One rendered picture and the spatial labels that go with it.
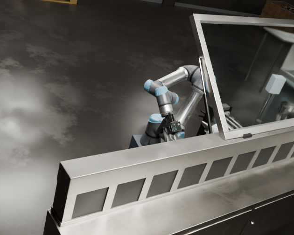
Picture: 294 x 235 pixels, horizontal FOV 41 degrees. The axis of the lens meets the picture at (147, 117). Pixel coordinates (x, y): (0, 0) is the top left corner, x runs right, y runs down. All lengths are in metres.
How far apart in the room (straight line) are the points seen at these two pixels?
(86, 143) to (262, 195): 2.62
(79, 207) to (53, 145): 2.71
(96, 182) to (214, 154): 0.53
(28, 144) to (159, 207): 2.63
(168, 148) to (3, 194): 2.23
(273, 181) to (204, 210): 0.47
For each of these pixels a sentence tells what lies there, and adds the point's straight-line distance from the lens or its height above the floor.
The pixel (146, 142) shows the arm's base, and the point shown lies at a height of 0.94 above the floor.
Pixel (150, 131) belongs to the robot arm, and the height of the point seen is 1.02.
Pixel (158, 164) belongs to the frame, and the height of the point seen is 1.63.
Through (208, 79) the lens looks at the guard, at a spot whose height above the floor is 1.83.
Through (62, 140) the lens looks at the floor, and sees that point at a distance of 4.11.
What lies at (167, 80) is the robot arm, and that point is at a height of 1.45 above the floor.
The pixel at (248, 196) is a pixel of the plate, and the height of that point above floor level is 1.44.
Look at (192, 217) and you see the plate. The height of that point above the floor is 1.44.
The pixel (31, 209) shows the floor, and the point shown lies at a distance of 3.38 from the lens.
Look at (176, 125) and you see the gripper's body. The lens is 2.17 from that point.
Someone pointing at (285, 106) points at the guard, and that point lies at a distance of 1.99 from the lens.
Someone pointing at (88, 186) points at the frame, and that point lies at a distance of 1.27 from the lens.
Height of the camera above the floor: 2.46
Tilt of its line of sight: 31 degrees down
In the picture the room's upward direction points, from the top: 17 degrees clockwise
